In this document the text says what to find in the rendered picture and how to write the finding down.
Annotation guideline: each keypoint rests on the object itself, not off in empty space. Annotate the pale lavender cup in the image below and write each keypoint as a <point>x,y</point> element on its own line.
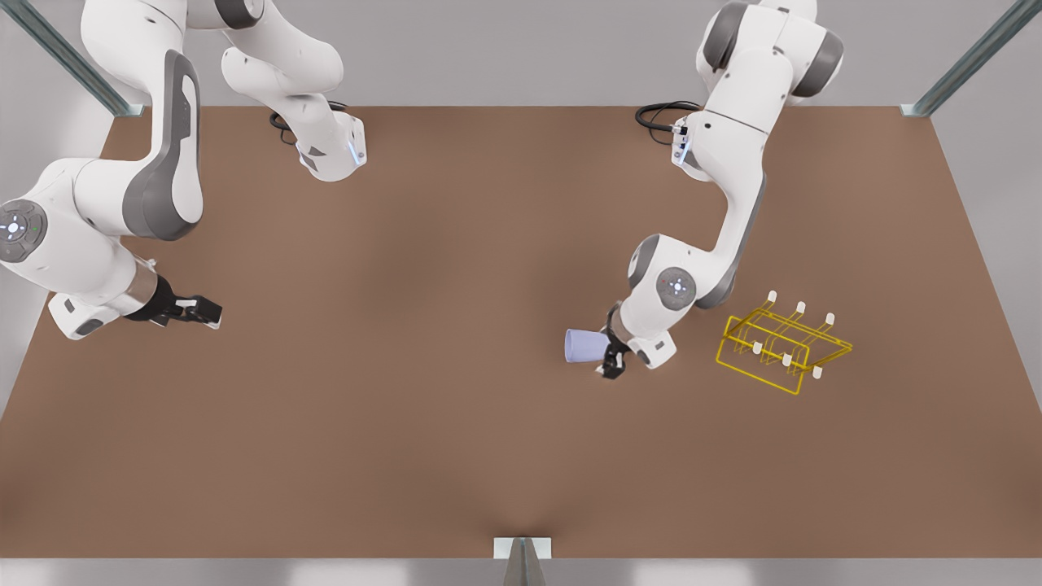
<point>584,346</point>

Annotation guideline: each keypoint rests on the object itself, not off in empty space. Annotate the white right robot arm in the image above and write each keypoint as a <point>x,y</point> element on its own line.
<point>98,203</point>

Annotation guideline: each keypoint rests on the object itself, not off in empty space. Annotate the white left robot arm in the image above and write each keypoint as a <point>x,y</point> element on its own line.
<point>737,163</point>

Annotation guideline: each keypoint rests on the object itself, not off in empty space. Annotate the silver frame post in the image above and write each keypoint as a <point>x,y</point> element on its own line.
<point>969,59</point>
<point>522,561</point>
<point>73,57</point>

